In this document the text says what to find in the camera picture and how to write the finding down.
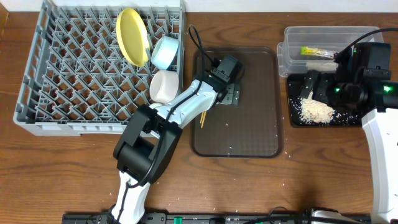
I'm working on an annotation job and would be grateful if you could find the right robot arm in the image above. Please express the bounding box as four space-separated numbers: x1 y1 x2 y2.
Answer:
301 42 397 223

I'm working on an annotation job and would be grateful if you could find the pale green cup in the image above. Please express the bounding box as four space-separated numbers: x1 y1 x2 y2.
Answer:
149 103 162 109

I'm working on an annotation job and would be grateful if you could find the yellow plate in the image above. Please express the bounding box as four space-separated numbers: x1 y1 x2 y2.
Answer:
116 8 149 67

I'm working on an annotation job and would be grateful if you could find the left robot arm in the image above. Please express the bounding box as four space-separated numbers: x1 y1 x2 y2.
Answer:
107 55 244 223

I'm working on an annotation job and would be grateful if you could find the clear plastic bin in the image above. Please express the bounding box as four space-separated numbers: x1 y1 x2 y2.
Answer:
277 26 378 78

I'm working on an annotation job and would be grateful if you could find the light blue bowl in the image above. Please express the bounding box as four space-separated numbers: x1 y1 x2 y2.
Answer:
151 36 179 70

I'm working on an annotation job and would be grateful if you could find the dark brown serving tray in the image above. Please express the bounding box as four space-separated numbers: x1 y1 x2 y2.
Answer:
190 47 283 159

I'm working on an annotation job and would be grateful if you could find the grey dish rack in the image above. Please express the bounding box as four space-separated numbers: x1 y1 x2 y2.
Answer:
13 1 186 136

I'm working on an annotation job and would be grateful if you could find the rice pile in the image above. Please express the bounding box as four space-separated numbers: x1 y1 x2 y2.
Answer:
301 92 335 123

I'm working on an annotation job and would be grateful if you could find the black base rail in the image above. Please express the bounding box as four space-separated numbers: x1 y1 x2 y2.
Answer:
61 212 374 224

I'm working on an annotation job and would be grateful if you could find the green snack wrapper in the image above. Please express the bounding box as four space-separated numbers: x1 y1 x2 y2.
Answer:
300 46 338 59

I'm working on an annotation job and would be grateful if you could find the black plastic bin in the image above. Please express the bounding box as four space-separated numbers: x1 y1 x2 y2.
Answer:
287 74 361 128

